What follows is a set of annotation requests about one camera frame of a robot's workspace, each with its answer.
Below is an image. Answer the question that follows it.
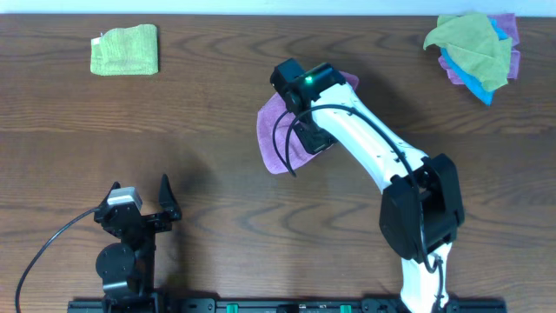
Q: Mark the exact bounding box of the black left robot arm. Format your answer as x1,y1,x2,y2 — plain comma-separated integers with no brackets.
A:
94,175,182,312

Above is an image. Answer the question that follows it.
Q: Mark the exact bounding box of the purple microfiber cloth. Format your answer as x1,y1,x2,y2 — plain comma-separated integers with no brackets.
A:
438,13,520,85
255,70,361,176

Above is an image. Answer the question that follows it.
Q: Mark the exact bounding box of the black right camera cable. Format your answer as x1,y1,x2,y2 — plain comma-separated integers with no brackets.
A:
271,103,448,305

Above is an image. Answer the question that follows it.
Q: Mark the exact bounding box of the green crumpled microfiber cloth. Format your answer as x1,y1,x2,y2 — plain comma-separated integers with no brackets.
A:
423,13,513,91

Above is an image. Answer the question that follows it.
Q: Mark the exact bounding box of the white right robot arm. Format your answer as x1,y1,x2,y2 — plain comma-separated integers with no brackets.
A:
269,58,465,312

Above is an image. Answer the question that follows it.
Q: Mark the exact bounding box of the black left camera cable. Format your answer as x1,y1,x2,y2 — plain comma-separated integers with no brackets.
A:
14,207,102,313

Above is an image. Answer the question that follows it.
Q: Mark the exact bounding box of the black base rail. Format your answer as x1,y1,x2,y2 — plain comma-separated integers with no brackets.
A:
66,296,508,313

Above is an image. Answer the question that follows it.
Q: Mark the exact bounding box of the folded green microfiber cloth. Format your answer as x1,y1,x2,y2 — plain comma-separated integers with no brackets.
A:
90,24,159,77

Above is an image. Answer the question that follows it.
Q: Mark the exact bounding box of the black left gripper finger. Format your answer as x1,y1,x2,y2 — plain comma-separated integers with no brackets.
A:
158,174,179,214
102,182,121,209

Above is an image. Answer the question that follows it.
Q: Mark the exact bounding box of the blue microfiber cloth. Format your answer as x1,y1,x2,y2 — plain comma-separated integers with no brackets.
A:
439,17,510,107

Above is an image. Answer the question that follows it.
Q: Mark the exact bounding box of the black camera cable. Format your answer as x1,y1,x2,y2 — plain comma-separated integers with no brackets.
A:
271,103,448,305
14,207,102,313

